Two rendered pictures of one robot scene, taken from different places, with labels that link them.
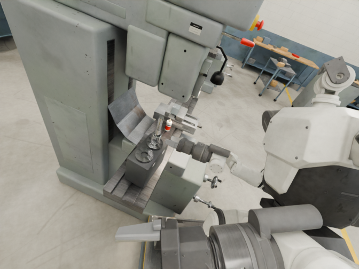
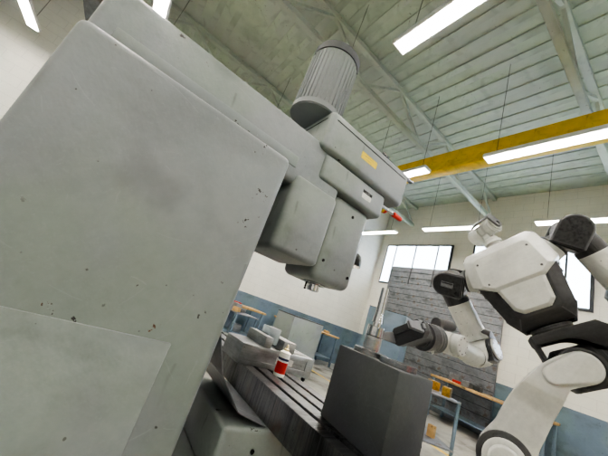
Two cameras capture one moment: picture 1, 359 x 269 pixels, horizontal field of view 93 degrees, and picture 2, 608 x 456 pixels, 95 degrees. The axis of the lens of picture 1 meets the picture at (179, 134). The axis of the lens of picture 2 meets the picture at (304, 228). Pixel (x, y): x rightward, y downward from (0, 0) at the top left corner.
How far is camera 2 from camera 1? 1.04 m
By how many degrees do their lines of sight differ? 67
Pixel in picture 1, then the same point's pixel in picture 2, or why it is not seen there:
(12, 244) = not seen: outside the picture
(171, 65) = (337, 233)
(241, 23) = (398, 198)
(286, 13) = not seen: hidden behind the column
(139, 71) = (299, 239)
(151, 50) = (322, 210)
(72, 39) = (243, 160)
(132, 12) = (306, 163)
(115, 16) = not seen: hidden behind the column
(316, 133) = (535, 244)
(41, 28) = (174, 122)
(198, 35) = (369, 203)
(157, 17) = (335, 176)
